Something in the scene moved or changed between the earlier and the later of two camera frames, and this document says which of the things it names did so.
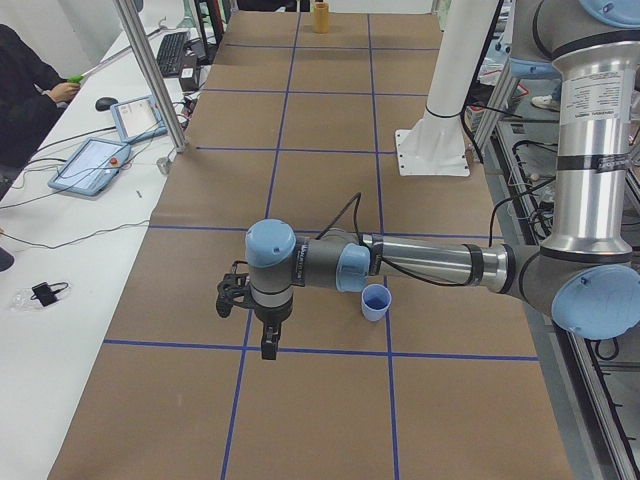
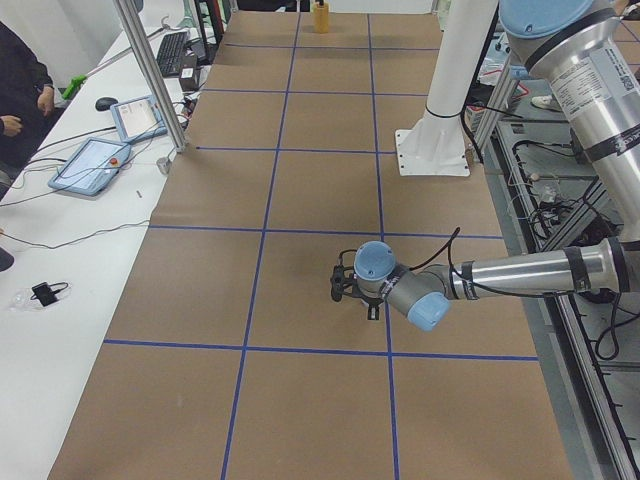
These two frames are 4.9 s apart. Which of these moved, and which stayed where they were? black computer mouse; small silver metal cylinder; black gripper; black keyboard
Moved: black gripper
Stayed: black computer mouse; black keyboard; small silver metal cylinder
